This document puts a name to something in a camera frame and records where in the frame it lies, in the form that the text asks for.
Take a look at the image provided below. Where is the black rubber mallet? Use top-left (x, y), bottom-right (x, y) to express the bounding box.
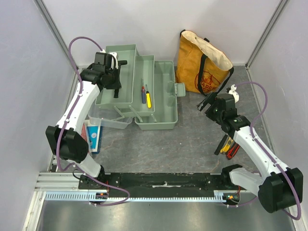
top-left (114, 60), bottom-right (128, 99)

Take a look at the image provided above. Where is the blue red screwdriver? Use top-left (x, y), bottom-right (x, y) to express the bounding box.
top-left (141, 78), bottom-right (146, 104)

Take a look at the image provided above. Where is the green plastic tool box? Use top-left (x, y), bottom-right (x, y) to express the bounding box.
top-left (88, 44), bottom-right (186, 130)

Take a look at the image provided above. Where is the yellow handled screwdriver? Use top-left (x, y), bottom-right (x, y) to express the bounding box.
top-left (145, 84), bottom-right (152, 108)

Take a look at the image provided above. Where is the claw hammer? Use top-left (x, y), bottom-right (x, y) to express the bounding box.
top-left (214, 134), bottom-right (228, 155)

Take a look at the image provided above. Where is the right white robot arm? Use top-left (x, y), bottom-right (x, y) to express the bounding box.
top-left (198, 92), bottom-right (303, 213)

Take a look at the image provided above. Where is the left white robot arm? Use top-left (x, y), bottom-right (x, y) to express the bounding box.
top-left (45, 50), bottom-right (127, 189)

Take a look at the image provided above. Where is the yellow tote bag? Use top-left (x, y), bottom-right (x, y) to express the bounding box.
top-left (176, 30), bottom-right (234, 95)

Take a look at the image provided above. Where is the yellow utility knife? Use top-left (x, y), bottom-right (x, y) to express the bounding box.
top-left (220, 137), bottom-right (234, 154)

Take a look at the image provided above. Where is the red black utility knife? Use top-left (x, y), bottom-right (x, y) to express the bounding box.
top-left (226, 143), bottom-right (240, 160)

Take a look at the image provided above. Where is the blue white box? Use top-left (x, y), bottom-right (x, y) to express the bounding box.
top-left (85, 120), bottom-right (103, 154)

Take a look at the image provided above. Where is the red box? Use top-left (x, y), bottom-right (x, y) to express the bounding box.
top-left (81, 124), bottom-right (89, 142)

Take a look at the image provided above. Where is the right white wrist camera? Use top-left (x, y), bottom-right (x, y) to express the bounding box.
top-left (226, 84), bottom-right (240, 103)

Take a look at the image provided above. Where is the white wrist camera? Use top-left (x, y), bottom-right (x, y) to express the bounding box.
top-left (226, 84), bottom-right (240, 103)
top-left (99, 50), bottom-right (119, 70)

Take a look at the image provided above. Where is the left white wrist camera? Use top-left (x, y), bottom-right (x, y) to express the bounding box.
top-left (99, 50), bottom-right (119, 70)

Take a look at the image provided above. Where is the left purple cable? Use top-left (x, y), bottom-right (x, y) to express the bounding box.
top-left (56, 37), bottom-right (131, 206)

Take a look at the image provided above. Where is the purple cable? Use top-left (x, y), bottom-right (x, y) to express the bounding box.
top-left (227, 81), bottom-right (303, 221)
top-left (56, 37), bottom-right (131, 206)

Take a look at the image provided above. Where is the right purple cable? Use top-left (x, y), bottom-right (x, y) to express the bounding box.
top-left (227, 81), bottom-right (303, 221)

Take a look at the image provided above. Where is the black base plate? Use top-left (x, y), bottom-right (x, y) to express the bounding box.
top-left (78, 173), bottom-right (245, 203)

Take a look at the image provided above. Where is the aluminium frame rail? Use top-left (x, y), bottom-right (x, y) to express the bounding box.
top-left (35, 172), bottom-right (237, 191)

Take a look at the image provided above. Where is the blue cable duct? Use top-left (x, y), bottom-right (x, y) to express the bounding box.
top-left (45, 191), bottom-right (226, 203)

